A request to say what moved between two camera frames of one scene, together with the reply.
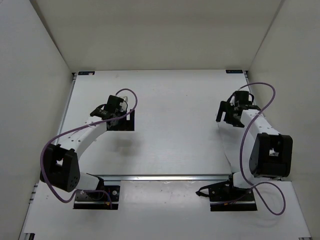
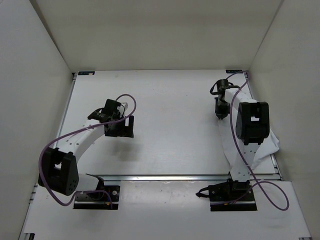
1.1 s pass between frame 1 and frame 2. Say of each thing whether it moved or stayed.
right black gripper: moved
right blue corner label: stayed
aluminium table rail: stayed
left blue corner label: stayed
